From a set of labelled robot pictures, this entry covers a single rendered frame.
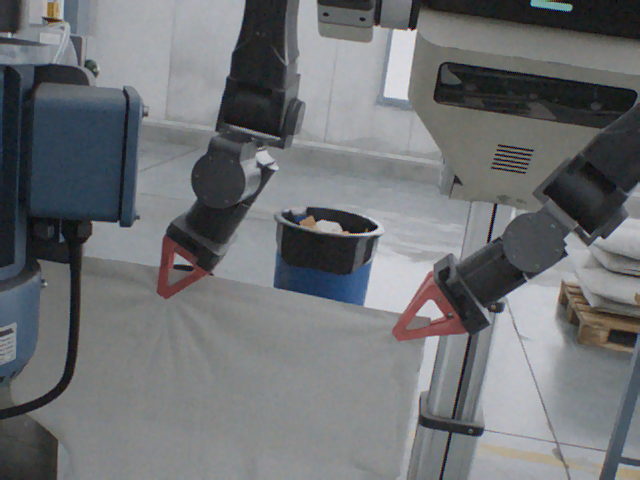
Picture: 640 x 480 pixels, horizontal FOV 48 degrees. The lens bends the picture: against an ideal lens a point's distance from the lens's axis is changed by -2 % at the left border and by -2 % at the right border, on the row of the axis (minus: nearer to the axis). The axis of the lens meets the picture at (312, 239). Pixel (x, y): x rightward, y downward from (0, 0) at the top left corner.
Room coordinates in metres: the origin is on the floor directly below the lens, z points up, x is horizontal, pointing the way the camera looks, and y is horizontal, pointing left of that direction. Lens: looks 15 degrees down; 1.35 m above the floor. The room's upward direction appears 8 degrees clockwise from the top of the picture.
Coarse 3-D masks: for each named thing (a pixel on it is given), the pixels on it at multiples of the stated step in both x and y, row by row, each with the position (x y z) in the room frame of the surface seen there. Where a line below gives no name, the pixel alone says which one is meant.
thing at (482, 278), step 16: (496, 240) 0.76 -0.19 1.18; (448, 256) 0.80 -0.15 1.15; (480, 256) 0.74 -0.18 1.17; (496, 256) 0.73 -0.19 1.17; (464, 272) 0.74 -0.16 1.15; (480, 272) 0.73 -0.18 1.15; (496, 272) 0.73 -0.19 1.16; (512, 272) 0.72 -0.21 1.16; (464, 288) 0.71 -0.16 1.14; (480, 288) 0.73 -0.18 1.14; (496, 288) 0.73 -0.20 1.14; (512, 288) 0.73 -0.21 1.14; (480, 304) 0.73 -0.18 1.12; (480, 320) 0.70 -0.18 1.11
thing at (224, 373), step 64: (64, 320) 0.81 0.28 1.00; (128, 320) 0.81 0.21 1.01; (192, 320) 0.80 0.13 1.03; (256, 320) 0.79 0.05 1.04; (320, 320) 0.77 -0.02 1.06; (384, 320) 0.76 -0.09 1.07; (128, 384) 0.81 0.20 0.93; (192, 384) 0.80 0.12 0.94; (256, 384) 0.79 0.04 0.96; (320, 384) 0.77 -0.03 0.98; (384, 384) 0.76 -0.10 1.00; (128, 448) 0.79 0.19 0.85; (192, 448) 0.79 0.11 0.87; (256, 448) 0.78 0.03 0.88; (320, 448) 0.77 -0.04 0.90; (384, 448) 0.76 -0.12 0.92
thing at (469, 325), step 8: (432, 272) 0.77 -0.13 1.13; (424, 280) 0.77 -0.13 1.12; (408, 304) 0.77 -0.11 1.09; (464, 304) 0.74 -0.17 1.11; (464, 312) 0.73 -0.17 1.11; (472, 312) 0.71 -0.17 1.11; (432, 320) 0.77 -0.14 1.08; (440, 320) 0.76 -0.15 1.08; (464, 320) 0.71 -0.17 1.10; (472, 320) 0.71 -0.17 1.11; (472, 328) 0.71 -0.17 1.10; (472, 336) 0.71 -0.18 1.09
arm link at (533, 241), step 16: (544, 208) 0.67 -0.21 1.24; (560, 208) 0.67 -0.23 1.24; (624, 208) 0.73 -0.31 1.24; (512, 224) 0.67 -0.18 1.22; (528, 224) 0.67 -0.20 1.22; (544, 224) 0.66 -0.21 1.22; (560, 224) 0.66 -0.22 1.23; (576, 224) 0.66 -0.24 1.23; (608, 224) 0.72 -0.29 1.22; (512, 240) 0.67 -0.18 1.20; (528, 240) 0.66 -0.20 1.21; (544, 240) 0.66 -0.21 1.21; (560, 240) 0.65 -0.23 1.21; (592, 240) 0.72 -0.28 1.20; (512, 256) 0.66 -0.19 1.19; (528, 256) 0.66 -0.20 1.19; (544, 256) 0.65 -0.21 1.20; (560, 256) 0.65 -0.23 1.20
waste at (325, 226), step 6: (312, 216) 3.22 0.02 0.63; (300, 222) 3.20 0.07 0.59; (306, 222) 3.20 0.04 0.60; (312, 222) 3.21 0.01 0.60; (318, 222) 3.21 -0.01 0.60; (324, 222) 3.21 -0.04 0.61; (330, 222) 3.21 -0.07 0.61; (312, 228) 2.97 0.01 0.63; (318, 228) 2.99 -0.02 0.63; (324, 228) 3.18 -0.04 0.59; (330, 228) 3.18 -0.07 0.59; (336, 228) 3.19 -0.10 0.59
